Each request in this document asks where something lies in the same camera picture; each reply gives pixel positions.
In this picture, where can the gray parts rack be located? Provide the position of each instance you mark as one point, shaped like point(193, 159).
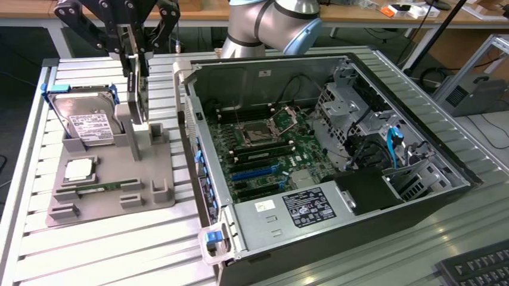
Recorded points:
point(111, 167)

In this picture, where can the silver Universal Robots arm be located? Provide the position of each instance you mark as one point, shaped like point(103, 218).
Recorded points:
point(246, 26)

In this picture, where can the gray power supply unit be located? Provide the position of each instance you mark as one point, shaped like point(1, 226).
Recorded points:
point(254, 229)

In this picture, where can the black open PC case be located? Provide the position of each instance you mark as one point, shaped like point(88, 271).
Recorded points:
point(358, 238)

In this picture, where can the black expansion slot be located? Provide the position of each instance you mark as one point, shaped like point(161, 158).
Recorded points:
point(258, 192)
point(250, 166)

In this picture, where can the silver chipset heat sink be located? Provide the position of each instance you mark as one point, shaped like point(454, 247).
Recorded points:
point(302, 179)

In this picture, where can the aluminium profile frame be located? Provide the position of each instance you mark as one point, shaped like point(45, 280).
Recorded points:
point(479, 56)

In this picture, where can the wooden desk with white frame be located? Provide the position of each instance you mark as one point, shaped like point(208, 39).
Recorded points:
point(358, 15)
point(30, 9)

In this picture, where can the blue expansion slot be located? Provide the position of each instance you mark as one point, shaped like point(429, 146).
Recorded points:
point(252, 174)

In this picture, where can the silver disk bay cage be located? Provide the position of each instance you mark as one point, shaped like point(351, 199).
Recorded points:
point(338, 107)

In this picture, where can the green motherboard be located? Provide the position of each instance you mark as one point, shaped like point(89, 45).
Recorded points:
point(306, 149)

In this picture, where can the small black device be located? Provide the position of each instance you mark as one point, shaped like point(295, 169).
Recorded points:
point(439, 3)

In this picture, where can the CPU socket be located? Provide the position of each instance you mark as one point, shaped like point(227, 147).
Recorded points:
point(256, 134)

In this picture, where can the silver perforated disk bay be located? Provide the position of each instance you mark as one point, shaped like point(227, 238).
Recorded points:
point(417, 184)

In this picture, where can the thin locking lever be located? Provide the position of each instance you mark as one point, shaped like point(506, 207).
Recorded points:
point(236, 117)

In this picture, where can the orange and white box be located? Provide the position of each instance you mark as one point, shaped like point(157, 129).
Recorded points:
point(387, 12)

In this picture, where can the empty black RAM slot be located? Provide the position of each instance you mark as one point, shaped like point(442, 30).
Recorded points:
point(246, 119)
point(242, 111)

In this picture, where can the black RAM stick with label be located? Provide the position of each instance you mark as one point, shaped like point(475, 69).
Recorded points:
point(262, 153)

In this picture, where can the hard disk in blue carrier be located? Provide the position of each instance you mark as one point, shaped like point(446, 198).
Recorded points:
point(79, 110)

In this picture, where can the black stand pole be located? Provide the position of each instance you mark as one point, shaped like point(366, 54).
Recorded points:
point(441, 26)

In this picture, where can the blue case latch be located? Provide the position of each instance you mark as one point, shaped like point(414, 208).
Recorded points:
point(211, 238)

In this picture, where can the black keyboard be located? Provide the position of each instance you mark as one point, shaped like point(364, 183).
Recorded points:
point(481, 268)

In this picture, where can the brown cardboard box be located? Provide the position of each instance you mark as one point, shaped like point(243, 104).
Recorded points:
point(493, 5)

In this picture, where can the silver CPU chip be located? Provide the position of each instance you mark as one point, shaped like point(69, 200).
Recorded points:
point(79, 170)

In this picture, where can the black plastic shroud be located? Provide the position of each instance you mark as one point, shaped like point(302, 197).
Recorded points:
point(358, 190)

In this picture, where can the metal socket cover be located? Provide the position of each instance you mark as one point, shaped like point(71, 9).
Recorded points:
point(287, 120)

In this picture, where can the black graphics card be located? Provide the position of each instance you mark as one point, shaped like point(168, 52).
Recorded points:
point(136, 98)

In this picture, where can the green RAM stick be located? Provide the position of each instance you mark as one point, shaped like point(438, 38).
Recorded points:
point(99, 187)

